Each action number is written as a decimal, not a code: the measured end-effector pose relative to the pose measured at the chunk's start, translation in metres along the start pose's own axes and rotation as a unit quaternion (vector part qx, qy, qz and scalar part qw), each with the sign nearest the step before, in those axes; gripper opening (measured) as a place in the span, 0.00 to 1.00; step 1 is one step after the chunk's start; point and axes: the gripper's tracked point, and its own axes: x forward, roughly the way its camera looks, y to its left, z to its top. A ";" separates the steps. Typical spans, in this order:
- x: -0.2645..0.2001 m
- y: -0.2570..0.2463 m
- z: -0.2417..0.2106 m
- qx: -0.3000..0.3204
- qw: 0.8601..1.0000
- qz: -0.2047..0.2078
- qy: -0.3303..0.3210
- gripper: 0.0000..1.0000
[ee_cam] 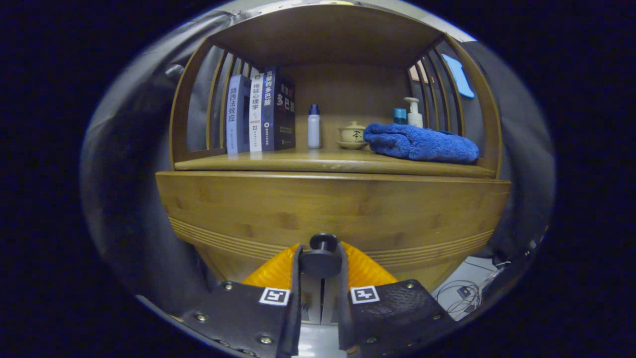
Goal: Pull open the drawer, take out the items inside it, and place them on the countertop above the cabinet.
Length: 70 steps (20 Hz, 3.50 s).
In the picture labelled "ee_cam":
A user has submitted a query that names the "black floor cable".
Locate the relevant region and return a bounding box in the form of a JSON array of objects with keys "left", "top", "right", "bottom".
[{"left": 432, "top": 259, "right": 512, "bottom": 316}]

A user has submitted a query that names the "black drawer knob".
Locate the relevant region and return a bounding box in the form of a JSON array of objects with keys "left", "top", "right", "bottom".
[{"left": 299, "top": 233, "right": 343, "bottom": 279}]

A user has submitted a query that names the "folded blue towel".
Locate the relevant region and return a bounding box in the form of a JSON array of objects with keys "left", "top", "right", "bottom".
[{"left": 363, "top": 123, "right": 480, "bottom": 165}]

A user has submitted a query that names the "dark blue book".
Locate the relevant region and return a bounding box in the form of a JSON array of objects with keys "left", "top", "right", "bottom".
[{"left": 261, "top": 67, "right": 297, "bottom": 152}]

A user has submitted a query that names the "wooden drawer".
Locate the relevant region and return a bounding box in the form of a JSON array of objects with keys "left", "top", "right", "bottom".
[{"left": 156, "top": 172, "right": 511, "bottom": 294}]

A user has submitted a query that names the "beige lidded teacup with saucer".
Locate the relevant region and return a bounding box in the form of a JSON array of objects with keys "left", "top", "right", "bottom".
[{"left": 336, "top": 121, "right": 369, "bottom": 150}]

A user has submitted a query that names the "white bottle with blue cap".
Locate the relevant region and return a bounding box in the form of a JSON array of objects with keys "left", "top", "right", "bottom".
[{"left": 308, "top": 104, "right": 321, "bottom": 150}]

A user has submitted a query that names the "wooden cabinet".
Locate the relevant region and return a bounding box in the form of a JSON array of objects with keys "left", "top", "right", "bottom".
[{"left": 156, "top": 2, "right": 511, "bottom": 324}]

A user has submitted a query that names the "wooden countertop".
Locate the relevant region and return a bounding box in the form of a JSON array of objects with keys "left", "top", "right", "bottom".
[{"left": 174, "top": 148, "right": 497, "bottom": 179}]

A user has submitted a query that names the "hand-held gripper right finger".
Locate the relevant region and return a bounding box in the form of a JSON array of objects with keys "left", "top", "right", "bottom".
[{"left": 338, "top": 241, "right": 459, "bottom": 358}]

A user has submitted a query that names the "black backdrop cloth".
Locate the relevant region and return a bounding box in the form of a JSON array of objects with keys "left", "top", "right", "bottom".
[{"left": 79, "top": 10, "right": 556, "bottom": 319}]

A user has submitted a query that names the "light purple book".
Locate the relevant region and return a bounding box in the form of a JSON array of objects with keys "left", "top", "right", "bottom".
[{"left": 226, "top": 75, "right": 251, "bottom": 155}]

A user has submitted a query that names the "white book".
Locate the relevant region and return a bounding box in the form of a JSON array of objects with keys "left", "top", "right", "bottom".
[{"left": 248, "top": 73, "right": 264, "bottom": 153}]

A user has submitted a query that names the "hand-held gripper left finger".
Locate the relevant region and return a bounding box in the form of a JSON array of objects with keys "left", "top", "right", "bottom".
[{"left": 180, "top": 243, "right": 305, "bottom": 358}]

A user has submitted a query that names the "white pump bottle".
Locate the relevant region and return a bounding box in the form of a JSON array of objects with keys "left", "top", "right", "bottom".
[{"left": 403, "top": 97, "right": 424, "bottom": 128}]

